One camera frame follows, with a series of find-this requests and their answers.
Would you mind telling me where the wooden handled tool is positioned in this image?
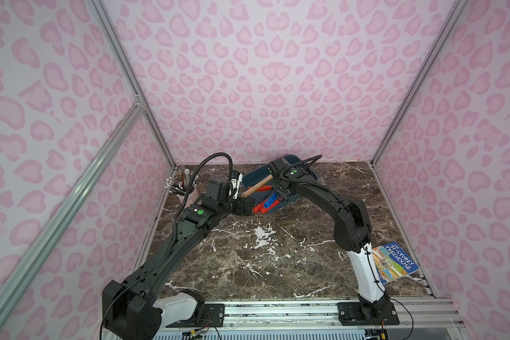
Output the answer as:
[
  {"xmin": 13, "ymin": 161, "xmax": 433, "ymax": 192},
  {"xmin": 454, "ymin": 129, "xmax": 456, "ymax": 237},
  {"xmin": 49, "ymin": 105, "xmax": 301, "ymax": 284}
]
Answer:
[{"xmin": 241, "ymin": 174, "xmax": 273, "ymax": 198}]

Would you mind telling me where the blue handled metal tool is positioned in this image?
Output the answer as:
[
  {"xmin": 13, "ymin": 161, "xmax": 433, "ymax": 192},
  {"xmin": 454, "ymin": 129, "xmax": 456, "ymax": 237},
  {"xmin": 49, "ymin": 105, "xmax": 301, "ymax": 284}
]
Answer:
[{"xmin": 263, "ymin": 193, "xmax": 279, "ymax": 210}]

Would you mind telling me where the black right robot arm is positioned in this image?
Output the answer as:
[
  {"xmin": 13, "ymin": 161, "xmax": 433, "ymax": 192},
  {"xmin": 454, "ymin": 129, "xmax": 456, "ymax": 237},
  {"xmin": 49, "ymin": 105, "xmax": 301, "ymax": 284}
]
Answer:
[{"xmin": 268, "ymin": 154, "xmax": 394, "ymax": 324}]

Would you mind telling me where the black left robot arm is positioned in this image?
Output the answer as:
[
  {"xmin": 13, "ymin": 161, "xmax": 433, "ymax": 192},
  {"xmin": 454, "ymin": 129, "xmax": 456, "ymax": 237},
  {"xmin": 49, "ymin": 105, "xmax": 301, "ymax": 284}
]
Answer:
[{"xmin": 102, "ymin": 171, "xmax": 254, "ymax": 339}]

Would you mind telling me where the teal plastic storage box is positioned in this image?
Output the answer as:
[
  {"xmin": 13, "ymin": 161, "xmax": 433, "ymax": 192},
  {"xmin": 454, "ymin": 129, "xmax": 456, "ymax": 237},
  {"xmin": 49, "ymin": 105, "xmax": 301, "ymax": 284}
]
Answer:
[{"xmin": 242, "ymin": 154, "xmax": 318, "ymax": 215}]

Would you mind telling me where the pens bundle in cup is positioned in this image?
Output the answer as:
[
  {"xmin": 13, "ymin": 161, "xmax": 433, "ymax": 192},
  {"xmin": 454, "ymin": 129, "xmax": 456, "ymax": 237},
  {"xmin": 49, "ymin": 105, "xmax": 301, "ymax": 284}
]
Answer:
[{"xmin": 165, "ymin": 168, "xmax": 198, "ymax": 196}]

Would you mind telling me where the blue printed booklet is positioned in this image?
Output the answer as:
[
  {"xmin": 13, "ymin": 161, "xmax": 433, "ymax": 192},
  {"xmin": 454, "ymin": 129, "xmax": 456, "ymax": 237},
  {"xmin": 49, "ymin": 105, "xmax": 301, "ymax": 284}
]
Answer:
[{"xmin": 372, "ymin": 242, "xmax": 419, "ymax": 284}]

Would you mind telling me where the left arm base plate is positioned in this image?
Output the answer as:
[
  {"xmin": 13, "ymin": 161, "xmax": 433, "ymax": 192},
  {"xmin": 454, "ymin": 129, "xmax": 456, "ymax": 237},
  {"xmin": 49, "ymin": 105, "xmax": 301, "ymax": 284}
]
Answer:
[{"xmin": 167, "ymin": 303, "xmax": 225, "ymax": 328}]

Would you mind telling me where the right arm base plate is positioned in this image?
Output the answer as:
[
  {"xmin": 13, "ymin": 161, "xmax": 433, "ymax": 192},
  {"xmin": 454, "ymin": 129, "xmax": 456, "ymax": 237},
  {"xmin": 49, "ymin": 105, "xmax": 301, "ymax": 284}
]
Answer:
[{"xmin": 337, "ymin": 296, "xmax": 400, "ymax": 326}]

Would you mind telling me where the aluminium front rail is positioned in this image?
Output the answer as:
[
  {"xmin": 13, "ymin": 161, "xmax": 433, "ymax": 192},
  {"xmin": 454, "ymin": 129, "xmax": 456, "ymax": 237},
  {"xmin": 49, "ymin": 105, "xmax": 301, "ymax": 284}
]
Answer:
[{"xmin": 95, "ymin": 299, "xmax": 468, "ymax": 340}]

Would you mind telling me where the left aluminium frame strut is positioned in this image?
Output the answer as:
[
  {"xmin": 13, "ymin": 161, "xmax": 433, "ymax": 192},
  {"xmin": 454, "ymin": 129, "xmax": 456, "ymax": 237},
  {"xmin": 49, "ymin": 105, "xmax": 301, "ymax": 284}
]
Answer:
[{"xmin": 0, "ymin": 102, "xmax": 146, "ymax": 330}]

